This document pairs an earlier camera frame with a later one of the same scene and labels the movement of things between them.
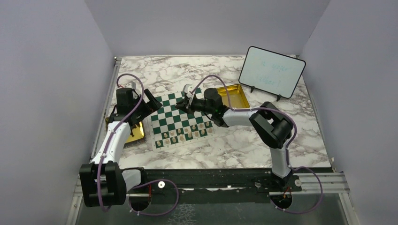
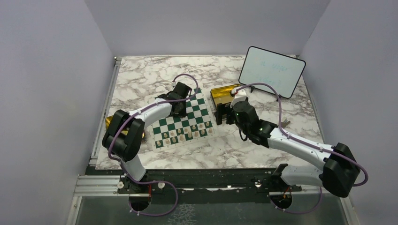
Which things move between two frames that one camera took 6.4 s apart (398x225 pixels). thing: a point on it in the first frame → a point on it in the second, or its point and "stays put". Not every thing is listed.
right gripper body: [198, 105] → [231, 118]
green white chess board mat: [171, 125] stays put
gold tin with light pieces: [237, 98] stays put
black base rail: [213, 186] stays put
